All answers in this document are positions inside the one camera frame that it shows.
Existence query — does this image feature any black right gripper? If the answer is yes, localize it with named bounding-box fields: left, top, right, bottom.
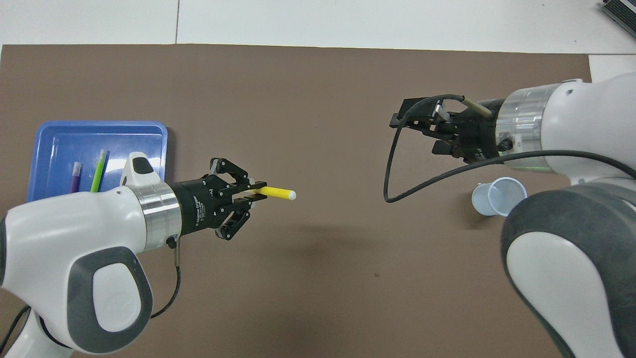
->
left=390, top=98, right=505, bottom=165

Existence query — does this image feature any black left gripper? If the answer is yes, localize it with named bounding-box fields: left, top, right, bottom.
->
left=169, top=158, right=268, bottom=241

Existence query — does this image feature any yellow highlighter pen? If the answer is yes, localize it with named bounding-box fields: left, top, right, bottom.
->
left=251, top=186, right=297, bottom=201

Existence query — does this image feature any green highlighter pen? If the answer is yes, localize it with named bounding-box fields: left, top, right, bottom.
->
left=90, top=149, right=109, bottom=193

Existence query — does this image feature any translucent plastic cup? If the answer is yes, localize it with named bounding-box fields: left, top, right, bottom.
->
left=471, top=177, right=528, bottom=218

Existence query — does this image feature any brown table mat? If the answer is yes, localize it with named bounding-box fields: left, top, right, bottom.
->
left=0, top=44, right=626, bottom=358

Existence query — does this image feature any blue plastic tray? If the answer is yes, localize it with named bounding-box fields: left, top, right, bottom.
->
left=27, top=121, right=168, bottom=202

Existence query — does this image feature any grey ribbed device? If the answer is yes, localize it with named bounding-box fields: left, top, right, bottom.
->
left=599, top=0, right=636, bottom=31

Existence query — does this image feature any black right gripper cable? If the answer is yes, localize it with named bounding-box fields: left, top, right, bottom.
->
left=384, top=93, right=636, bottom=203

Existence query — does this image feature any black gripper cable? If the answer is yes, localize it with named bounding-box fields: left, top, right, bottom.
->
left=0, top=238, right=182, bottom=351
left=384, top=93, right=636, bottom=203

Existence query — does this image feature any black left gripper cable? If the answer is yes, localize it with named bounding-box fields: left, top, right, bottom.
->
left=0, top=238, right=182, bottom=351

